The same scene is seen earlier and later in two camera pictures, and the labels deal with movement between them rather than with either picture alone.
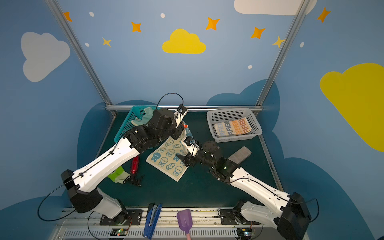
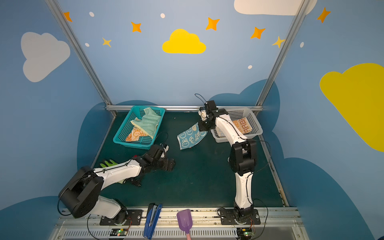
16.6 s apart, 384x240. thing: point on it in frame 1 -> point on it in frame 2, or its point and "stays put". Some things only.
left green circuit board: x=118 y=232 stays put
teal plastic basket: x=135 y=111 stays put
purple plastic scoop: x=185 y=219 stays put
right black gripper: x=191 y=159 -> x=203 y=125
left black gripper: x=180 y=129 -> x=163 y=163
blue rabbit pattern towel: x=164 y=159 -> x=191 y=137
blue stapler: x=153 y=213 stays put
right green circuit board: x=244 y=233 stays put
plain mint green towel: x=147 y=117 stays put
